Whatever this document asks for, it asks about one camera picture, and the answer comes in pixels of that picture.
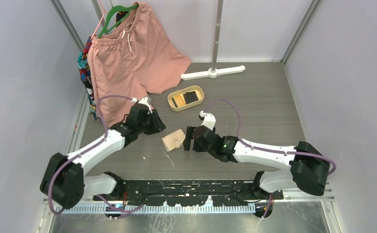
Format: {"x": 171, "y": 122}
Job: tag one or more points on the green clothes hanger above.
{"x": 113, "y": 13}

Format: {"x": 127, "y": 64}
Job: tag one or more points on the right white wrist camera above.
{"x": 208, "y": 120}

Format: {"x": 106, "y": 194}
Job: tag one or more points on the colourful patterned garment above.
{"x": 85, "y": 77}

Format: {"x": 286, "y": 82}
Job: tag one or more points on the pink shorts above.
{"x": 136, "y": 59}

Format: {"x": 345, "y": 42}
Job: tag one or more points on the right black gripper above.
{"x": 187, "y": 141}

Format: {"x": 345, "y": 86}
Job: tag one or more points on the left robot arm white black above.
{"x": 65, "y": 180}

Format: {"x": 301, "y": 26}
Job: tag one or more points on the grey metal rack pole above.
{"x": 213, "y": 68}

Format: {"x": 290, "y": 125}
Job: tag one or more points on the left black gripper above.
{"x": 158, "y": 125}

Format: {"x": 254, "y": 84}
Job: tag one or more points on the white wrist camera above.
{"x": 208, "y": 120}
{"x": 147, "y": 102}

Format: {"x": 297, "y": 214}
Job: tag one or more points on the black card in tray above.
{"x": 190, "y": 97}

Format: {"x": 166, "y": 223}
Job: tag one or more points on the white rack stand base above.
{"x": 212, "y": 73}

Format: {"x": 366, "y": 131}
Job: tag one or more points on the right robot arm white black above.
{"x": 301, "y": 166}

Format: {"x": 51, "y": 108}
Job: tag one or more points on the gold card with black stripe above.
{"x": 178, "y": 101}

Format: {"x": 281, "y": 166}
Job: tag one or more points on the beige leather card holder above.
{"x": 174, "y": 140}

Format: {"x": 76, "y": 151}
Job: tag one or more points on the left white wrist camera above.
{"x": 147, "y": 102}

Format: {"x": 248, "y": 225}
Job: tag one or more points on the pink clothes hanger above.
{"x": 100, "y": 11}

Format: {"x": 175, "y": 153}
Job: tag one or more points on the beige oval tray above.
{"x": 195, "y": 88}

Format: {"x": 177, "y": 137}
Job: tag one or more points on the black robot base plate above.
{"x": 187, "y": 192}

